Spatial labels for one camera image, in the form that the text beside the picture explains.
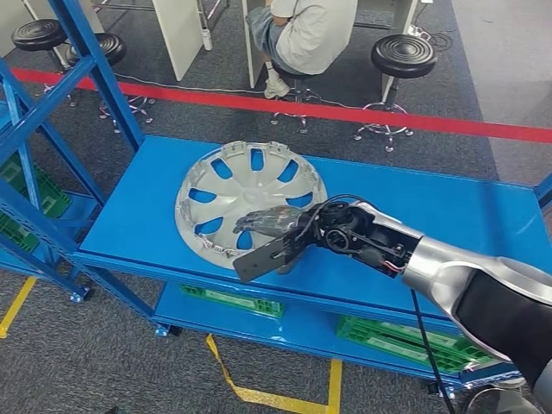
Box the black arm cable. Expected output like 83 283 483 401
409 288 455 414

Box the white desk panel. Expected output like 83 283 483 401
241 0 270 90
152 0 204 82
381 0 419 104

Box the blue metal shelf cart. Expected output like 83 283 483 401
71 135 552 395

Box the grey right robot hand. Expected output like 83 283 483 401
233 205 310 240

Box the seated person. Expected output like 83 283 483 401
245 0 359 100

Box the silver plastic wheel cover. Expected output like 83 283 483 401
174 141 328 272

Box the black round swivel stool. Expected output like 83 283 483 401
11 18 79 109
64 32 156 134
270 60 322 135
353 34 437 154

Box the white power strip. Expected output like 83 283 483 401
407 23 432 42

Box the green plastic crate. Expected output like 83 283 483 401
0 154 72 253
180 284 285 319
336 315 497 375

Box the blue metal shelving rack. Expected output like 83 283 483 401
0 0 145 304

